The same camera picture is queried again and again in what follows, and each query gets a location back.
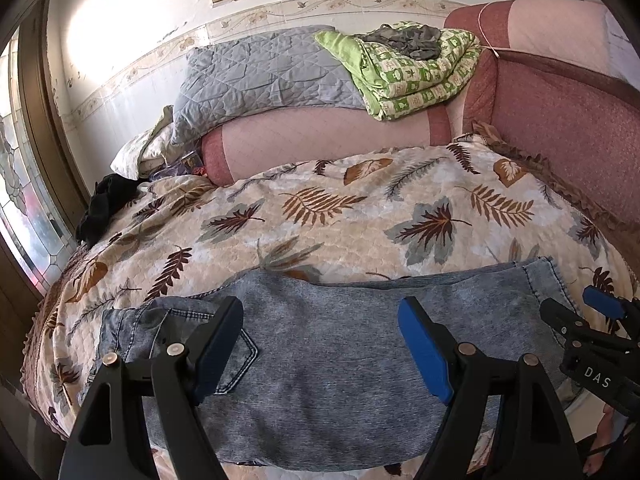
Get grey crumpled cloth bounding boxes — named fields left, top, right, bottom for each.
left=356, top=24, right=443, bottom=60

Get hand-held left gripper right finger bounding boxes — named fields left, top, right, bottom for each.
left=397, top=296, right=581, bottom=480

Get person's foot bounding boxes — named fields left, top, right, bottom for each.
left=582, top=402, right=628, bottom=477

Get wooden door with stained glass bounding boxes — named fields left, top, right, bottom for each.
left=0, top=0, right=91, bottom=386

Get pink sofa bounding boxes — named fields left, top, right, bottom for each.
left=200, top=0, right=640, bottom=233

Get grey-blue denim pants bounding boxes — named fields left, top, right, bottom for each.
left=97, top=256, right=583, bottom=471

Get grey quilted pillow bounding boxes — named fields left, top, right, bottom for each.
left=170, top=25, right=366, bottom=145

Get white hanging cloth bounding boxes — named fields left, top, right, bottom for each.
left=602, top=7, right=638, bottom=81

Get cream cord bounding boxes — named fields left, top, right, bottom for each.
left=477, top=2, right=501, bottom=58

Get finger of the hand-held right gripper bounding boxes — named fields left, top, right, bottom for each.
left=582, top=285, right=640, bottom=333
left=540, top=297, right=596, bottom=348

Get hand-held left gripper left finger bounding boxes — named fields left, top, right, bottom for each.
left=57, top=296, right=245, bottom=480

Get green patterned folded blanket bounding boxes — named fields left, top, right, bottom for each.
left=314, top=21, right=482, bottom=122

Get cream pillow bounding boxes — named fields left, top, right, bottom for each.
left=110, top=105, right=176, bottom=181

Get leaf-print quilted blanket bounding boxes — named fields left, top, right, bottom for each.
left=20, top=135, right=640, bottom=480

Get small purple packet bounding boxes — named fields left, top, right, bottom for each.
left=150, top=152, right=207, bottom=181

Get black crumpled cloth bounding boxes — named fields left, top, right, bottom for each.
left=75, top=174, right=138, bottom=248

